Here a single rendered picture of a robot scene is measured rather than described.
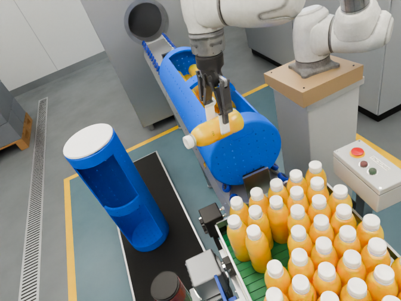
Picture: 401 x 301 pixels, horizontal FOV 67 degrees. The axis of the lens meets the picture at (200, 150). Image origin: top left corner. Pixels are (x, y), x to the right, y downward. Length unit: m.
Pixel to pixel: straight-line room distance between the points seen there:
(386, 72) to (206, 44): 2.08
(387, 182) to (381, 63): 1.74
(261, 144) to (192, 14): 0.54
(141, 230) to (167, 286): 1.63
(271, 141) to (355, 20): 0.57
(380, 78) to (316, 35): 1.31
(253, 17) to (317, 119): 0.95
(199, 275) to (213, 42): 0.76
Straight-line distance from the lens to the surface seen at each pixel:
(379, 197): 1.00
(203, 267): 1.15
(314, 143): 1.65
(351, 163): 1.04
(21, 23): 6.06
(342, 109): 1.66
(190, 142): 0.87
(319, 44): 1.48
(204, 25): 0.77
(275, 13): 0.69
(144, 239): 2.24
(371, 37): 1.42
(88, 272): 2.55
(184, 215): 2.25
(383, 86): 2.77
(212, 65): 0.82
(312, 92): 1.44
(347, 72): 1.53
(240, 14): 0.71
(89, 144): 1.66
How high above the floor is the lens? 1.84
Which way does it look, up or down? 39 degrees down
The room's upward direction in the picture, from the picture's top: 20 degrees counter-clockwise
